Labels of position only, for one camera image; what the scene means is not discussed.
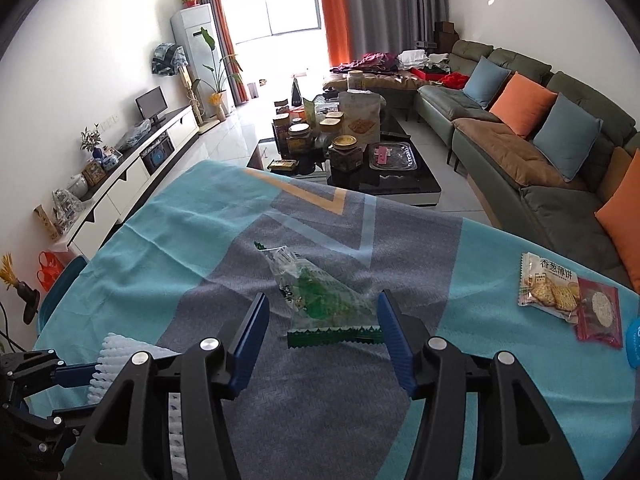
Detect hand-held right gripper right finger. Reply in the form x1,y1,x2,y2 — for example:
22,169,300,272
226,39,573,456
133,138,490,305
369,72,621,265
376,289,583,480

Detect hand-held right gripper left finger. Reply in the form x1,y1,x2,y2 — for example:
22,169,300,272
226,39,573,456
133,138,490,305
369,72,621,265
62,291,271,480

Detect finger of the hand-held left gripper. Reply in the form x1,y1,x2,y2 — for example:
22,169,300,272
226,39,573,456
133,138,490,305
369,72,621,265
7,405,96,472
0,350,100,391

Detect white foam fruit net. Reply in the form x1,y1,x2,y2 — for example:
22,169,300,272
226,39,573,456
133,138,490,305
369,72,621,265
85,331,189,480

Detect green clear plastic wrapper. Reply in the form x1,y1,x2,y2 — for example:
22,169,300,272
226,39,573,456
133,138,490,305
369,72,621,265
254,241,386,350

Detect teal plastic bin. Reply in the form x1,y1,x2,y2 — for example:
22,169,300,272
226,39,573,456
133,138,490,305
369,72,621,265
37,255,89,331

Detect black vase yellow wheat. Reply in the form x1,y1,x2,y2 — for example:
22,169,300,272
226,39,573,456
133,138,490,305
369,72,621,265
0,252,41,324

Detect teal grey patterned tablecloth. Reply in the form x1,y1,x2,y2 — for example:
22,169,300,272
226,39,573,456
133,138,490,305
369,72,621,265
30,160,640,480

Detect orange plastic bag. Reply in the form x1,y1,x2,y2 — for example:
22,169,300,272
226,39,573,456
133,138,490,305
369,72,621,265
37,251,68,292

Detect yellow decorated box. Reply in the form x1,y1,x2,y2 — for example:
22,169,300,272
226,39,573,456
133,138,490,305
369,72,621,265
33,204,63,241

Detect white cracker packet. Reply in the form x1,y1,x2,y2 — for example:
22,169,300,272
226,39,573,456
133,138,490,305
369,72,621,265
517,252,581,322

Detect black glass coffee table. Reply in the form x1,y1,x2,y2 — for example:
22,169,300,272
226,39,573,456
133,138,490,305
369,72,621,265
246,105,443,208

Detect clear glass ship model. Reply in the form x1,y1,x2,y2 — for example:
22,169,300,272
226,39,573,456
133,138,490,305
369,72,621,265
51,187,86,226

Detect clear plastic tray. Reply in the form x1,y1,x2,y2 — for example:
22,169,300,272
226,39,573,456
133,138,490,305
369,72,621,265
368,141,419,171

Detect large brown jar gold lid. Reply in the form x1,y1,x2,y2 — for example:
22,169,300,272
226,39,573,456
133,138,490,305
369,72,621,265
327,135,362,174

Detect red clear snack packet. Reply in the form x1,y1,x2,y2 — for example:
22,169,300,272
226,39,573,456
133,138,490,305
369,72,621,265
575,277,624,349

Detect white black TV cabinet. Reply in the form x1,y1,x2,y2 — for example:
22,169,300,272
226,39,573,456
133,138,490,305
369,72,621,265
52,105,201,261

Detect green corner sofa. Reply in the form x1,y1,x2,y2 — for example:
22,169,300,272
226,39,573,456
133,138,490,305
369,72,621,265
320,39,640,291

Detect brown seat pad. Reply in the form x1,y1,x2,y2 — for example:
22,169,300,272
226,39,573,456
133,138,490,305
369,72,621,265
452,117,588,191

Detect beige cracker bag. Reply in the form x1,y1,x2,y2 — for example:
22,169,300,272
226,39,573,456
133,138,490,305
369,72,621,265
338,91,381,146

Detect plastic wrapped bundle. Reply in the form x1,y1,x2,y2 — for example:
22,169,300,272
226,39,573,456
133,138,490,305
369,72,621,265
120,120,152,149

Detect small plant in blue vase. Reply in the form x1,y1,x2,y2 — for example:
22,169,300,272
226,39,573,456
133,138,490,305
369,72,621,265
80,124,104,160

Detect blue round object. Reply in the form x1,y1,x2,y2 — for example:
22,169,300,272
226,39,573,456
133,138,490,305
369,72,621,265
624,317,640,361

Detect tall leafy potted plant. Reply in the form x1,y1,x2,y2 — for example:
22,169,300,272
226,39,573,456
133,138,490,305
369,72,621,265
192,27,244,121

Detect black monitor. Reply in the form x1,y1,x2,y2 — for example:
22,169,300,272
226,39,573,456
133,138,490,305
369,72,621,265
135,86,169,126

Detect orange cushion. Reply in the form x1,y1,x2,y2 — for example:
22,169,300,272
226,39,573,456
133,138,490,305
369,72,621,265
595,162,640,293
489,72,558,138

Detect red cloth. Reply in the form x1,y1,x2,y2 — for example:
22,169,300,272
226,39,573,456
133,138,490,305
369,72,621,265
415,71,471,92

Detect large blue cushion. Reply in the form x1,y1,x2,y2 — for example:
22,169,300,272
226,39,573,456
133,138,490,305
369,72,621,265
532,92,603,182

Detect small blue cushion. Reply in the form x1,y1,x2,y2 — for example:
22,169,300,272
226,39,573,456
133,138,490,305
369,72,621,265
462,56,512,109

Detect tan cushion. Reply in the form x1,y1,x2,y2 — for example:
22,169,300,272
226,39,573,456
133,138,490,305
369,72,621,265
598,147,634,202

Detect maroon clothes pile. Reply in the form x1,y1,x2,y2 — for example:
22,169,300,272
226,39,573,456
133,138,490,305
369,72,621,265
337,51,401,74

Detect white clothes pile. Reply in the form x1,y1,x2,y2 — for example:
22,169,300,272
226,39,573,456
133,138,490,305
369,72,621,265
397,49,451,69

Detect standing fan patterned cover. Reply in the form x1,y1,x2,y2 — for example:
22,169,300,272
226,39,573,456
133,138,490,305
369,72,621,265
151,42,201,126

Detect orange curtain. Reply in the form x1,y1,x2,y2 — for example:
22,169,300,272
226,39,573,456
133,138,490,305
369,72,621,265
316,0,354,68
207,0,249,106

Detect brown cardboard boxes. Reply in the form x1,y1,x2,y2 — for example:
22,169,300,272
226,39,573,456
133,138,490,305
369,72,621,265
432,21,461,54

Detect white standing air conditioner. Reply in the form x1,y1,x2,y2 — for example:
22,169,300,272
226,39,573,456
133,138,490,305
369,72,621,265
170,2,236,116

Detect large window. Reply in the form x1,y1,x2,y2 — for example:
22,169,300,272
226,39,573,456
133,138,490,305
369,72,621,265
220,0,331,46

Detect wooden photo frame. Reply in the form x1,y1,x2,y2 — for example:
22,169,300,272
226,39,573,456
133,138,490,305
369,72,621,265
81,160,107,186

